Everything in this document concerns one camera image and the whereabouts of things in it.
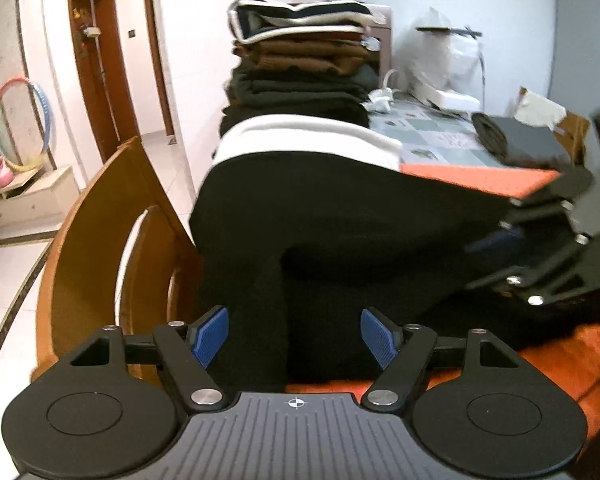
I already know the dark folded garment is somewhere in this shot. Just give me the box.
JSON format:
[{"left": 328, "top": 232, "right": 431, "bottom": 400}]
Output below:
[{"left": 219, "top": 66, "right": 381, "bottom": 136}]

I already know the water dispenser cabinet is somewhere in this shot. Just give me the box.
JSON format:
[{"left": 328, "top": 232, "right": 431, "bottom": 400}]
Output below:
[{"left": 362, "top": 2, "right": 395, "bottom": 91}]

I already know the cream TV cabinet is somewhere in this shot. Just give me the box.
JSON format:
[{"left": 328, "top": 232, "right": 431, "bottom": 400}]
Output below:
[{"left": 0, "top": 165, "right": 80, "bottom": 233}]

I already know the brown folded garment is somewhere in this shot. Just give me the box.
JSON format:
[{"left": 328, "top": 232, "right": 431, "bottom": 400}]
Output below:
[{"left": 231, "top": 32, "right": 371, "bottom": 76}]

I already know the checked tablecloth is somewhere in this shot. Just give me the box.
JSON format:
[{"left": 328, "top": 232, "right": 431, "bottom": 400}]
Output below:
[{"left": 367, "top": 92, "right": 511, "bottom": 166}]

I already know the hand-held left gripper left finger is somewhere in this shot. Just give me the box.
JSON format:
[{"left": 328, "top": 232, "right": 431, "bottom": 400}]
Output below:
[{"left": 55, "top": 305, "right": 229, "bottom": 411}]

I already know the cardboard box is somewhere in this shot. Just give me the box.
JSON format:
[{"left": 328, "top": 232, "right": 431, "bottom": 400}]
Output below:
[{"left": 517, "top": 86, "right": 591, "bottom": 163}]

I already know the black knit garment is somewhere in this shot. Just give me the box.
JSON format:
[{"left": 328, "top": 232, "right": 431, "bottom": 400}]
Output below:
[{"left": 189, "top": 152, "right": 600, "bottom": 387}]

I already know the dark slim bar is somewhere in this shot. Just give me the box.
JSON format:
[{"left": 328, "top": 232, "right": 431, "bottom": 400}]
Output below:
[{"left": 415, "top": 24, "right": 483, "bottom": 38}]

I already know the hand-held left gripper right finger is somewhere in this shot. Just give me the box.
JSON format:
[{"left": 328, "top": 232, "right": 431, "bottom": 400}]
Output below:
[{"left": 361, "top": 307, "right": 531, "bottom": 411}]

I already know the white folded garment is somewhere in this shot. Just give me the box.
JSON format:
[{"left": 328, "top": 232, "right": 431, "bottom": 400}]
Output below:
[{"left": 212, "top": 114, "right": 405, "bottom": 173}]

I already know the wooden chair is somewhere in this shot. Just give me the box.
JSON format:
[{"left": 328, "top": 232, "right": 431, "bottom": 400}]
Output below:
[{"left": 34, "top": 136, "right": 206, "bottom": 391}]

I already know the orange patterned mat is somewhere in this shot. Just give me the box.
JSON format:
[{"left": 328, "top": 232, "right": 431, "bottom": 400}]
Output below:
[{"left": 282, "top": 162, "right": 600, "bottom": 466}]

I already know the white flat box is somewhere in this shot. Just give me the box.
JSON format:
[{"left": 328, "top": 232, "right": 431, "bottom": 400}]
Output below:
[{"left": 432, "top": 89, "right": 481, "bottom": 111}]

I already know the white power strip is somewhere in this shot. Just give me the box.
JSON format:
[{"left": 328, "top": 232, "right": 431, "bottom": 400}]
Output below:
[{"left": 365, "top": 87, "right": 393, "bottom": 111}]

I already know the white plastic bag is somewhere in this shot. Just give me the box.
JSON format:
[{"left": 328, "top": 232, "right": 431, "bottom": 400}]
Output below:
[{"left": 407, "top": 7, "right": 486, "bottom": 101}]

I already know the brown wooden door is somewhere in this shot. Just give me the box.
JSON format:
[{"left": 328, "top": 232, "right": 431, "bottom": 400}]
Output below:
[{"left": 66, "top": 0, "right": 126, "bottom": 163}]

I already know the colourful hula hoop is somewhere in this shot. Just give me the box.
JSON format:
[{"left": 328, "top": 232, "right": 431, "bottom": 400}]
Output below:
[{"left": 0, "top": 77, "right": 51, "bottom": 173}]

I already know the wooden door frame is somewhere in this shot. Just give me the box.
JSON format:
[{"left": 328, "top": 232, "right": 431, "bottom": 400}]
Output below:
[{"left": 141, "top": 0, "right": 175, "bottom": 137}]

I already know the grey folded garment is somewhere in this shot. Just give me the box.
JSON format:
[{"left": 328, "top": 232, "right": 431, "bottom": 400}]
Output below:
[{"left": 471, "top": 112, "right": 573, "bottom": 168}]

